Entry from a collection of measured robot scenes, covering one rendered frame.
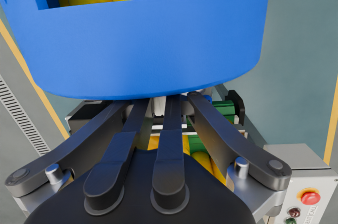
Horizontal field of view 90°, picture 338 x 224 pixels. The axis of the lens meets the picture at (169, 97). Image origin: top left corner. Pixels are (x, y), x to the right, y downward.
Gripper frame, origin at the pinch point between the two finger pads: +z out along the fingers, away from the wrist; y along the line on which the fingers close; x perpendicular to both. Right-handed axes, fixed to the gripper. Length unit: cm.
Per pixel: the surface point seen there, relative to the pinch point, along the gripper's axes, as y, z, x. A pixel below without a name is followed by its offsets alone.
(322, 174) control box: 29.0, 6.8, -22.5
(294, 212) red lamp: 24.8, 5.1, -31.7
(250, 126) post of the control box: 27, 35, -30
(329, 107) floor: 131, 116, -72
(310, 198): 26.5, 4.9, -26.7
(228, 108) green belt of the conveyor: 16.2, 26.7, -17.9
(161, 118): -2.1, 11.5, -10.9
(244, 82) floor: 56, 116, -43
